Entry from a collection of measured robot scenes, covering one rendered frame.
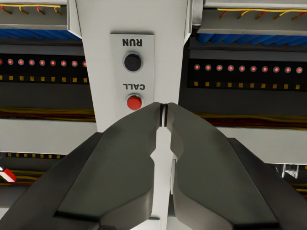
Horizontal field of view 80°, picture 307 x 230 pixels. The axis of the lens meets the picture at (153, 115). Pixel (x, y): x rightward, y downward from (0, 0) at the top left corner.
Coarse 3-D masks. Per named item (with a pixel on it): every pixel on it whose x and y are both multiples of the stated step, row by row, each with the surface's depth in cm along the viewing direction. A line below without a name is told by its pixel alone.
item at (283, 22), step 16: (208, 16) 21; (224, 16) 21; (240, 16) 21; (256, 16) 21; (272, 16) 21; (288, 16) 21; (304, 16) 21; (208, 32) 23; (224, 32) 23; (240, 32) 22; (256, 32) 22; (272, 32) 22; (288, 32) 22; (304, 32) 22
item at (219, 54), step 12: (192, 0) 14; (204, 0) 20; (192, 12) 14; (192, 24) 19; (192, 36) 23; (252, 60) 34; (264, 60) 33; (276, 60) 33; (288, 60) 33; (300, 60) 33
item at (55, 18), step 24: (0, 0) 20; (24, 0) 20; (48, 0) 19; (72, 0) 15; (0, 24) 22; (24, 24) 22; (48, 24) 22; (72, 24) 15; (0, 48) 34; (24, 48) 34; (48, 48) 34; (72, 48) 34; (0, 72) 35; (24, 72) 35; (48, 72) 35; (72, 72) 35
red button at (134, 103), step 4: (132, 96) 19; (136, 96) 19; (128, 100) 20; (132, 100) 19; (136, 100) 19; (140, 100) 19; (128, 104) 20; (132, 104) 20; (136, 104) 20; (140, 104) 20; (132, 108) 20; (136, 108) 20
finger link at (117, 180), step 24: (120, 120) 9; (144, 120) 9; (120, 144) 8; (144, 144) 8; (96, 168) 7; (120, 168) 7; (144, 168) 7; (72, 192) 6; (96, 192) 6; (120, 192) 6; (144, 192) 6; (72, 216) 5; (96, 216) 5; (120, 216) 6; (144, 216) 6
